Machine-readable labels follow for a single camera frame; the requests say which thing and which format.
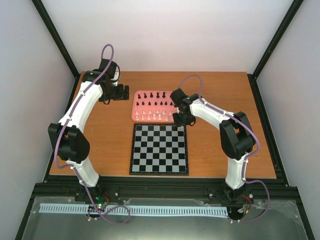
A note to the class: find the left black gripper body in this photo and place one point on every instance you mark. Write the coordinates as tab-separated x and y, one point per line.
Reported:
113	94

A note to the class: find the black aluminium frame rail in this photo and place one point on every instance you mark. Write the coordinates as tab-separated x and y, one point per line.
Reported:
209	190

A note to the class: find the pink plastic tray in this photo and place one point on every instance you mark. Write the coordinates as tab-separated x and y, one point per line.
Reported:
168	107

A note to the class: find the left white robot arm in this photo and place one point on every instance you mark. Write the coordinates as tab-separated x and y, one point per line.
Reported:
70	146

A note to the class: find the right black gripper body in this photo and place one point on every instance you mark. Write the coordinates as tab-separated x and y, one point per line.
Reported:
183	119

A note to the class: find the black white chessboard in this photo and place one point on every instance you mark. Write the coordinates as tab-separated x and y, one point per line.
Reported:
159	149

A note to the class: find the light blue slotted cable duct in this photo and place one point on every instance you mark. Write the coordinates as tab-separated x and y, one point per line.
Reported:
136	210

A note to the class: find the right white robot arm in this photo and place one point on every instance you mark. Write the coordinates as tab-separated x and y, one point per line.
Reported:
236	136

